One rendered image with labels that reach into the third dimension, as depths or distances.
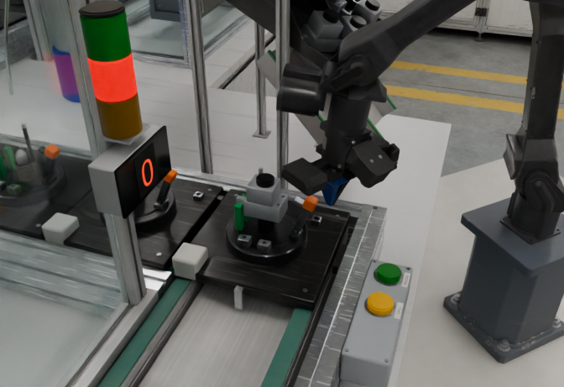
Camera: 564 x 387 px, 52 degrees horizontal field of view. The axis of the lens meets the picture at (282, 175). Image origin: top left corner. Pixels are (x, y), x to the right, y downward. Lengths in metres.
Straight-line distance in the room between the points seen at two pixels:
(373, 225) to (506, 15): 3.91
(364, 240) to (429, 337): 0.19
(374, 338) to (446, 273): 0.32
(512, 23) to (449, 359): 4.07
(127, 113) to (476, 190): 0.89
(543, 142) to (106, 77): 0.57
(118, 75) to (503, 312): 0.66
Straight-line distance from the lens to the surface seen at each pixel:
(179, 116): 1.65
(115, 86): 0.70
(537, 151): 0.86
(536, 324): 1.03
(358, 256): 1.01
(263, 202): 0.93
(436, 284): 1.12
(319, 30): 1.05
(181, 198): 1.12
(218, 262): 0.97
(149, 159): 0.77
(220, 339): 0.92
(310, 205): 0.92
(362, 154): 0.83
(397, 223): 1.24
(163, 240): 1.02
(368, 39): 0.76
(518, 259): 0.89
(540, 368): 1.04
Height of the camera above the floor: 1.61
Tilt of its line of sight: 33 degrees down
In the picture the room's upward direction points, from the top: straight up
